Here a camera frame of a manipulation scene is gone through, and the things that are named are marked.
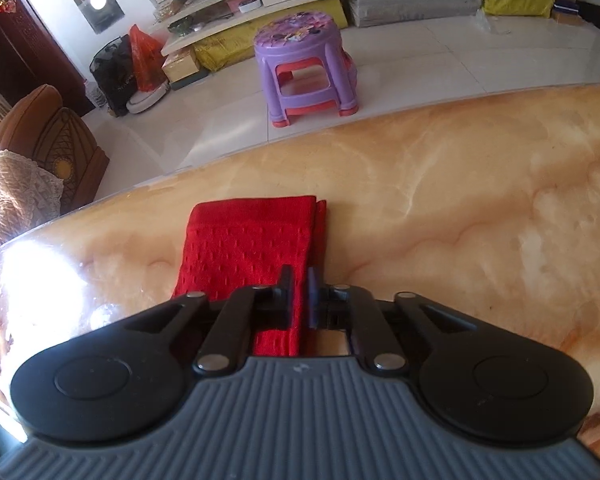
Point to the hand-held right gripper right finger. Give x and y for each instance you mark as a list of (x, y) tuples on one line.
[(313, 301)]

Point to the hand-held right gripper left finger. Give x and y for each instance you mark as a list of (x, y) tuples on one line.
[(286, 294)]

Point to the red knitted cloth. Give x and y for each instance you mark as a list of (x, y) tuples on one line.
[(240, 240)]

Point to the red plastic stool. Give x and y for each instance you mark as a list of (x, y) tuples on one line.
[(300, 67)]

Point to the white robot vacuum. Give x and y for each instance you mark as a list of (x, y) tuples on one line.
[(145, 100)]

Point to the long yellow wrapped bundle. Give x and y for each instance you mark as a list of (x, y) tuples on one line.
[(230, 52)]

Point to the gold cardboard box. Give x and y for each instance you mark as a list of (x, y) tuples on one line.
[(181, 67)]

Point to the purple round basket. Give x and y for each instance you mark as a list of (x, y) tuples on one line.
[(300, 35)]

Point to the red plastic bag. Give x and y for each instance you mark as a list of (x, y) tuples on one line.
[(147, 57)]

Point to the black bag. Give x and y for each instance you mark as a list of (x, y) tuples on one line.
[(112, 75)]

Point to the wooden armchair with beige cover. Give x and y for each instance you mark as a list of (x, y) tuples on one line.
[(55, 135)]

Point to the dark glass bowl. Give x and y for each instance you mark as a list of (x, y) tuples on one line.
[(185, 26)]

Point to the beige crocheted sofa cover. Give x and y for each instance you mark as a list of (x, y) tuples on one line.
[(15, 190)]

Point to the round white pink box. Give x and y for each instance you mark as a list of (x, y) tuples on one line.
[(245, 1)]

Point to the grey wrapped bundle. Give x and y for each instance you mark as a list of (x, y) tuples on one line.
[(412, 5)]

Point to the dark red wooden door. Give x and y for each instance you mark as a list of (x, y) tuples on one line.
[(25, 45)]

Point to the short yellow wrapped bundle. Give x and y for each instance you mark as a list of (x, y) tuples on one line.
[(517, 0)]

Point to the dark blue box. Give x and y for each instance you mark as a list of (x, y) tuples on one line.
[(565, 11)]

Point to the black cloth heap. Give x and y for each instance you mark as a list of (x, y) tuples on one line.
[(592, 14)]

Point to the silver wall poster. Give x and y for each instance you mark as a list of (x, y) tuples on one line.
[(100, 7)]

